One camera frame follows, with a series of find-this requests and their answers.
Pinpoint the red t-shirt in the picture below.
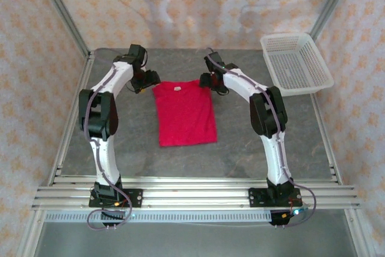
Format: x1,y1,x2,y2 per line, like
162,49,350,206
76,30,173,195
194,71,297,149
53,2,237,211
152,79,218,148

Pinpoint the white perforated plastic basket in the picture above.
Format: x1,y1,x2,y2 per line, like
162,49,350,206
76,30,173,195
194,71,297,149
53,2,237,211
260,32,335,97

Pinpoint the grey metal lower panel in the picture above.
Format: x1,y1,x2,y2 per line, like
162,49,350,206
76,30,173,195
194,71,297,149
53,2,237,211
32,222,362,257

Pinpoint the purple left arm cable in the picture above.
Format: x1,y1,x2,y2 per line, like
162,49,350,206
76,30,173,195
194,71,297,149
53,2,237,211
83,48,134,231

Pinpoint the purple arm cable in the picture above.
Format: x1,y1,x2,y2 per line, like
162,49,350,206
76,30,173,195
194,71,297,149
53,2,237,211
206,46,317,228
83,48,134,231

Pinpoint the aluminium table side rail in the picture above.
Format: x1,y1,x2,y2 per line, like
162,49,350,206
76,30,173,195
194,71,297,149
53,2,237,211
48,49,97,186
309,93,343,185

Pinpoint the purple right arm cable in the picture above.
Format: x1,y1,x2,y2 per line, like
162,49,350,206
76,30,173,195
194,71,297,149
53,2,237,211
206,46,317,228

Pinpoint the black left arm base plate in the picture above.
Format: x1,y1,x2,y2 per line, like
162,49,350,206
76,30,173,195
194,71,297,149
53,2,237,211
88,188,144,209

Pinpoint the aluminium frame post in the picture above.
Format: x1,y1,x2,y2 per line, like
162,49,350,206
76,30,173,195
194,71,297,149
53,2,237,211
309,0,358,40
32,0,91,57

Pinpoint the aluminium mounting rail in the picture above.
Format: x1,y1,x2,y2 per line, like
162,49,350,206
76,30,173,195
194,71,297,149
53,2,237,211
31,175,362,210

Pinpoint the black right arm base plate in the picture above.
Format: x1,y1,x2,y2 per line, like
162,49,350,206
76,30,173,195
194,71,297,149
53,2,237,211
248,187,303,209

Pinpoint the slotted grey cable duct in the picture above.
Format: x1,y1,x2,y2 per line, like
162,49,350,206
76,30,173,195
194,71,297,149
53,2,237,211
44,211,273,224

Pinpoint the black right electronics bracket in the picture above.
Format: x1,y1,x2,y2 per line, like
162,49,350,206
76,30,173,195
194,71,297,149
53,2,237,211
268,208,311,228

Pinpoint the aluminium frame leg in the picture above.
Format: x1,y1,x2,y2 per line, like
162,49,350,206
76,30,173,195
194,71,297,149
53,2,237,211
345,208,378,257
16,208,46,257

